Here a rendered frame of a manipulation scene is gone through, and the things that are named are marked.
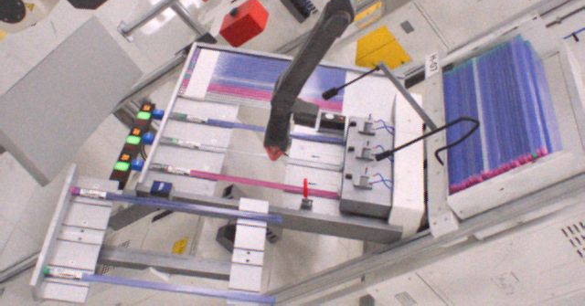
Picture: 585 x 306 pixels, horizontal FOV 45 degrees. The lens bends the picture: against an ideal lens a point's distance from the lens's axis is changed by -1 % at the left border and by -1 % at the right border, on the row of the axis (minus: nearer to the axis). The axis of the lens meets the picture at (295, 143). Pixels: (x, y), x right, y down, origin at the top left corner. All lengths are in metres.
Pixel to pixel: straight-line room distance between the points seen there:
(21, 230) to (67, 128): 0.65
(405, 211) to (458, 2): 1.47
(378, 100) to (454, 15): 0.98
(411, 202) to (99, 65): 1.02
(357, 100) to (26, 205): 1.20
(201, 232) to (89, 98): 0.52
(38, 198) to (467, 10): 1.89
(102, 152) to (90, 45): 0.80
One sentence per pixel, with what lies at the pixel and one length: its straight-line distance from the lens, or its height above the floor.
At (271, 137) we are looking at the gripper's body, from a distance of 1.94.
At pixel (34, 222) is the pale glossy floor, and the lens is 2.62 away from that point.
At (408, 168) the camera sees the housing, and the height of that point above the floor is 1.28.
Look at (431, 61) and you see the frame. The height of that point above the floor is 1.34.
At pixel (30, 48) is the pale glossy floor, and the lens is 2.98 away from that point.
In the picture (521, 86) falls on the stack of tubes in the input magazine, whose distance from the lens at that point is 1.97.
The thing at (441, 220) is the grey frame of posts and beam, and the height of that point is 1.35.
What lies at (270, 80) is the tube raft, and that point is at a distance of 2.28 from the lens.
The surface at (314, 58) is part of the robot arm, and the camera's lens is 1.67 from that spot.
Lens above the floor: 2.00
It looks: 29 degrees down
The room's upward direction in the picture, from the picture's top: 63 degrees clockwise
